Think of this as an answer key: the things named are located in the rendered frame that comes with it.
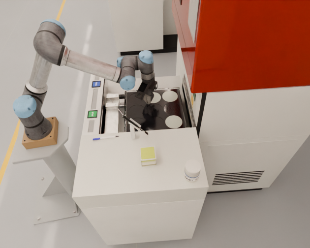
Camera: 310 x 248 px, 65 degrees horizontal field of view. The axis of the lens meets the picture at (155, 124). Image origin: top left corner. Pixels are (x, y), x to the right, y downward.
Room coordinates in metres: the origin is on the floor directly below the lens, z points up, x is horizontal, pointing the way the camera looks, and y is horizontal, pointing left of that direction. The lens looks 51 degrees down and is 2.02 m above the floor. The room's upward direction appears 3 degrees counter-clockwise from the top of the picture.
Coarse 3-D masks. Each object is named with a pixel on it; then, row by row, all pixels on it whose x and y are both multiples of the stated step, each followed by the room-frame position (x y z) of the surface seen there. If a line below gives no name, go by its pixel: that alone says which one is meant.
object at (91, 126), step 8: (96, 80) 1.26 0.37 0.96; (96, 88) 1.18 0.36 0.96; (88, 96) 1.11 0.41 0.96; (96, 96) 1.11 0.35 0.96; (88, 104) 1.04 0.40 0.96; (96, 104) 1.03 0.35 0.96; (88, 120) 0.91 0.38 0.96; (96, 120) 0.91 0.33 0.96; (88, 128) 0.85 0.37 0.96; (96, 128) 0.85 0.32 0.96
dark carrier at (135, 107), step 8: (128, 96) 1.15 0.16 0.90; (128, 104) 1.08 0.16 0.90; (136, 104) 1.08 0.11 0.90; (144, 104) 1.07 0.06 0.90; (152, 104) 1.07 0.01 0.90; (160, 104) 1.07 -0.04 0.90; (168, 104) 1.06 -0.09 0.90; (176, 104) 1.06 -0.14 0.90; (128, 112) 1.01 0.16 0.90; (136, 112) 1.01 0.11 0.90; (144, 112) 1.01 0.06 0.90; (152, 112) 1.00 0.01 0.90; (160, 112) 1.00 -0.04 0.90; (168, 112) 1.00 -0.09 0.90; (176, 112) 1.00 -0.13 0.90; (136, 120) 0.95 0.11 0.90; (144, 120) 0.94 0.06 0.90; (152, 120) 0.94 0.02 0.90; (160, 120) 0.94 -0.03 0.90; (184, 120) 0.93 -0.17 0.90; (128, 128) 0.89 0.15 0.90; (144, 128) 0.88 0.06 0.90; (152, 128) 0.88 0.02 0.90; (160, 128) 0.87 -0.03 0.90; (168, 128) 0.87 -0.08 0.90
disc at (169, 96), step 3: (165, 93) 1.16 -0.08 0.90; (168, 93) 1.16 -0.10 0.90; (171, 93) 1.16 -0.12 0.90; (174, 93) 1.16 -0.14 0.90; (162, 96) 1.14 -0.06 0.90; (165, 96) 1.14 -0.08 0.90; (168, 96) 1.13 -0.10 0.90; (171, 96) 1.13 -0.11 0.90; (174, 96) 1.13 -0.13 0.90; (177, 96) 1.13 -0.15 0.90; (165, 99) 1.11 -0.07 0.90; (168, 99) 1.11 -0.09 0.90; (171, 99) 1.11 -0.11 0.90; (174, 99) 1.10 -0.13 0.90
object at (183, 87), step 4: (184, 80) 1.24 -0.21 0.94; (184, 84) 1.20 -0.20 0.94; (184, 88) 1.17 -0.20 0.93; (184, 92) 1.20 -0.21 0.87; (184, 96) 1.16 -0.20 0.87; (184, 100) 1.13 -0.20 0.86; (188, 100) 1.05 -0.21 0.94; (188, 104) 1.02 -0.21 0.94; (188, 108) 0.99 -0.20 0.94; (188, 112) 0.97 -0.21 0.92; (188, 116) 0.98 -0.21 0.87; (188, 120) 0.95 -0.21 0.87; (192, 120) 0.89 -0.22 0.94; (192, 124) 0.86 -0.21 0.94
